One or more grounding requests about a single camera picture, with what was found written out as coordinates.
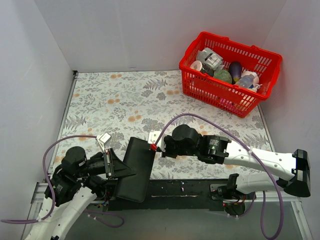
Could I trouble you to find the black zippered tool case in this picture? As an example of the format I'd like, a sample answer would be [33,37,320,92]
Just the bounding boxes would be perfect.
[115,137,156,203]

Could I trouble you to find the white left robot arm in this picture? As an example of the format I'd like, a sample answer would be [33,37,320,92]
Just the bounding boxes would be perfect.
[26,146,135,240]

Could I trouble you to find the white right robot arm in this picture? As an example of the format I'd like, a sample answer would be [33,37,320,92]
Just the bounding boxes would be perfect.
[148,124,311,199]

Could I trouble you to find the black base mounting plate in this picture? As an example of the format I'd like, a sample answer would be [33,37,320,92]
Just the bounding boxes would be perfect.
[99,178,251,212]

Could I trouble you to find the floral patterned table mat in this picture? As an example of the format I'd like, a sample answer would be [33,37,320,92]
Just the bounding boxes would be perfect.
[50,70,274,168]

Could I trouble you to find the green textured ball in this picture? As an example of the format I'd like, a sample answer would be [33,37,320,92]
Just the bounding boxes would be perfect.
[213,69,233,84]

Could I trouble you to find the white pink cup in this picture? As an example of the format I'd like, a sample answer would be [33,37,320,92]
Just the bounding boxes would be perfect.
[190,60,203,72]

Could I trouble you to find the red plastic shopping basket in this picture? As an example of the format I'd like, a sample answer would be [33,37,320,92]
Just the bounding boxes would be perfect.
[179,31,283,118]

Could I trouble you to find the clear plastic bottle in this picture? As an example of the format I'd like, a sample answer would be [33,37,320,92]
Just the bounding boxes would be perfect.
[235,74,255,89]

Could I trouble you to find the grey foil snack pouch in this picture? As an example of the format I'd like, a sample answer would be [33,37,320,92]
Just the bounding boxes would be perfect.
[196,47,224,71]

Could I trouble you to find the purple toy eggplant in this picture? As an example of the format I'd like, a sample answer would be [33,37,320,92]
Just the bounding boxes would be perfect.
[228,61,242,84]

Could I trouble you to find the white round toy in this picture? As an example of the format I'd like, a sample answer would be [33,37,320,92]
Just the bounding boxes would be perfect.
[241,70,262,93]

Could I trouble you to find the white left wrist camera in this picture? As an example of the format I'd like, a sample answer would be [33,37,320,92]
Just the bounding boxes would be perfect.
[95,132,112,153]

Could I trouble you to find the aluminium frame rail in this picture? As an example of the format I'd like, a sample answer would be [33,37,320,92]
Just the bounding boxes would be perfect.
[20,182,313,240]

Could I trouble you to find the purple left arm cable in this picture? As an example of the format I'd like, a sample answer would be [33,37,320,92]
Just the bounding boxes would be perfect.
[0,134,125,228]

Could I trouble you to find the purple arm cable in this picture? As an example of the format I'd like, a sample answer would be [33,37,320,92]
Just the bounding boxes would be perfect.
[149,113,285,240]
[0,134,125,228]

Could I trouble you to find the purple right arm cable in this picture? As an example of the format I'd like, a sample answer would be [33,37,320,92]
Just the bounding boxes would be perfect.
[149,113,285,240]

